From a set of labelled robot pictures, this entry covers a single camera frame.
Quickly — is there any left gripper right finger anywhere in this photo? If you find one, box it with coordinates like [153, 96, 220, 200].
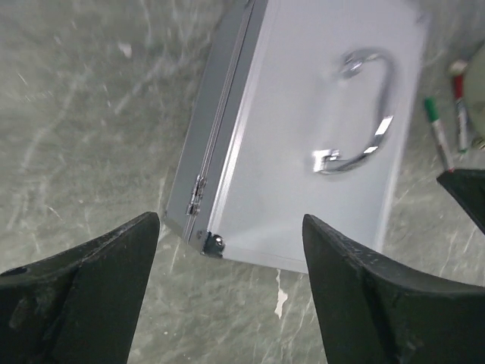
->
[302, 215, 484, 363]

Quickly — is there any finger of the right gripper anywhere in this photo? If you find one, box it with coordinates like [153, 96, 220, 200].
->
[436, 168, 485, 231]

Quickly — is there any green cap marker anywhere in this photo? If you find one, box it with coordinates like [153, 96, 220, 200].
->
[424, 97, 455, 171]

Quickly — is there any grey storage case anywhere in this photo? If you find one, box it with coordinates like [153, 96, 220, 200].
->
[164, 1, 430, 272]

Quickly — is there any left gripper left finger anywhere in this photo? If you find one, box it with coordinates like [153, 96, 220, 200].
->
[1, 212, 160, 363]

